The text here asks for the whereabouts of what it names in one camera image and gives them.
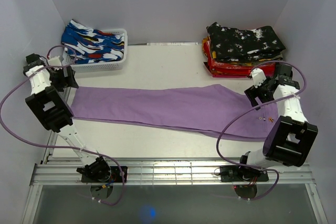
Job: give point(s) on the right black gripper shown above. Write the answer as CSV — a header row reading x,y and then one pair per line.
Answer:
x,y
252,93

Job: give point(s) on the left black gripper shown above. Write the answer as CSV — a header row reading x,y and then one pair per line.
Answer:
x,y
70,81

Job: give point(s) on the purple trousers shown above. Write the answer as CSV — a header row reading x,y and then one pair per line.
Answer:
x,y
206,110

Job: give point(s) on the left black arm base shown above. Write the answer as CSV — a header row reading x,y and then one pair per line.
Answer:
x,y
112,175

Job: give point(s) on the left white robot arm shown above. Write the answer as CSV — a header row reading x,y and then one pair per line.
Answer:
x,y
48,80

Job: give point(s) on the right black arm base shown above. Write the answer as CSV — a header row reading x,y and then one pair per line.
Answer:
x,y
233,173

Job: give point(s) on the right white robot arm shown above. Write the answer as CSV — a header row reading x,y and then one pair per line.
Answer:
x,y
292,136

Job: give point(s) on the blue patterned trousers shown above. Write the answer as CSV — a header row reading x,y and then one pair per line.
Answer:
x,y
90,45

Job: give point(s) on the red folded trousers stack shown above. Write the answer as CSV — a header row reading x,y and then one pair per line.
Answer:
x,y
236,68

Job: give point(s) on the black white patterned folded trousers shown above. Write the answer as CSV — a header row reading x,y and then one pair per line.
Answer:
x,y
229,44

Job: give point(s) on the white plastic basket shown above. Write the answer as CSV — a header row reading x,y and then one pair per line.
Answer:
x,y
116,65

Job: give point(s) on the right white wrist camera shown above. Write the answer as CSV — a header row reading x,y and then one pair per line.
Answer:
x,y
258,77

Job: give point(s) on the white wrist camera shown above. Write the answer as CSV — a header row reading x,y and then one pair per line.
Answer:
x,y
55,62
258,77

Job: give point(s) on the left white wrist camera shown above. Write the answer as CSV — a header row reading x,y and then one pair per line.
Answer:
x,y
55,62

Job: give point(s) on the aluminium rail frame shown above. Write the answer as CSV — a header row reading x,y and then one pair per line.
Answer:
x,y
169,190

